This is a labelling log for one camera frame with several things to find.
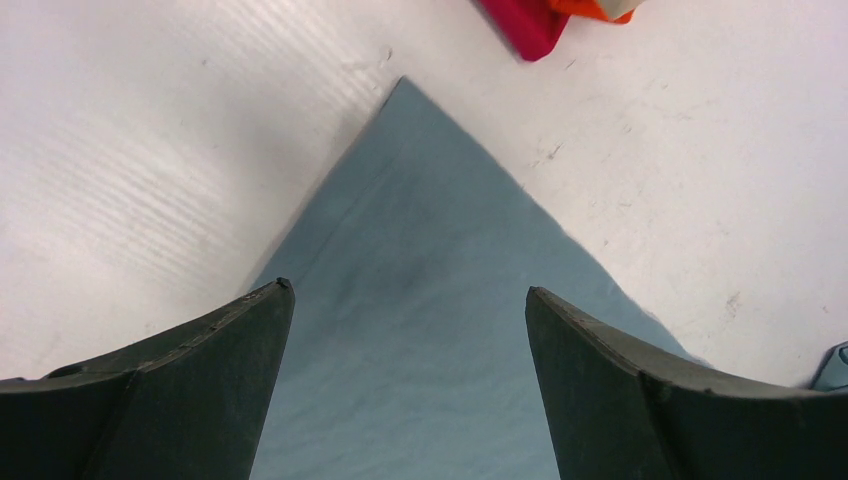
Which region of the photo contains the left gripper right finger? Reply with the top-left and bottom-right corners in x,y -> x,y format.
525,287 -> 847,479

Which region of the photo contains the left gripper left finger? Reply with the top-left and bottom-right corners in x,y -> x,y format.
1,278 -> 295,479

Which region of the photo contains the teal blue t-shirt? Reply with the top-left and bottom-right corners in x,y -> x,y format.
252,78 -> 685,479

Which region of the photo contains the folded magenta t-shirt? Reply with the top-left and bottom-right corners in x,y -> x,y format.
477,0 -> 570,62

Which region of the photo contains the folded orange t-shirt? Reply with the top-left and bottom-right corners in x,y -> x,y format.
546,0 -> 611,23

